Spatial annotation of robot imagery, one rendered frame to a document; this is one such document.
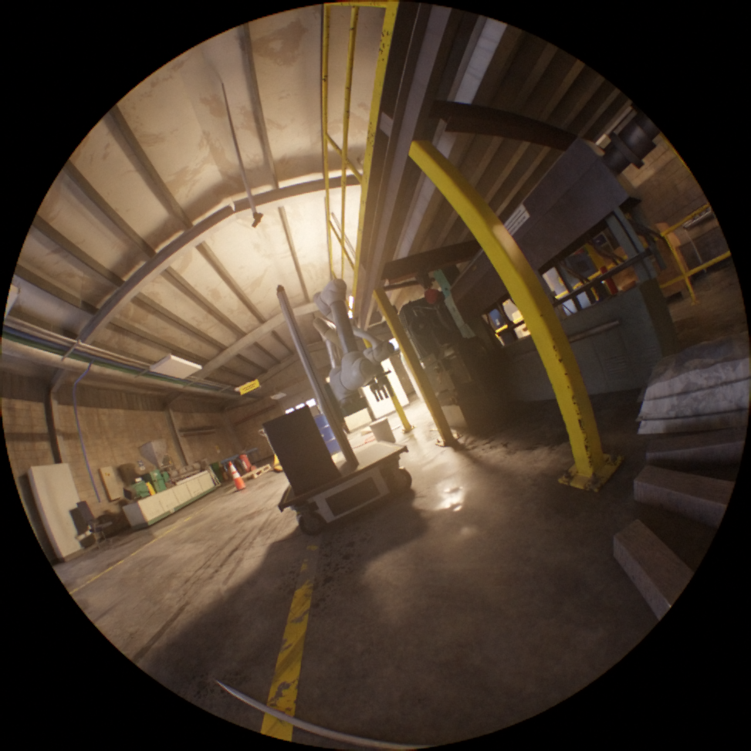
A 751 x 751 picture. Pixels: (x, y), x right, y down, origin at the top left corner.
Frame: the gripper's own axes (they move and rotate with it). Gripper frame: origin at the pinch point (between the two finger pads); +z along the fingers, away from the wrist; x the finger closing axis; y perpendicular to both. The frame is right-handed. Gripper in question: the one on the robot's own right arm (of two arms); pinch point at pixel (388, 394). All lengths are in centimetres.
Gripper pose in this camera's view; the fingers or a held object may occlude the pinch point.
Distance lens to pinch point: 191.9
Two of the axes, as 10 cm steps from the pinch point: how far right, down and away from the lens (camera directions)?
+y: -8.8, 3.8, -2.9
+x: 2.3, -1.9, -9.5
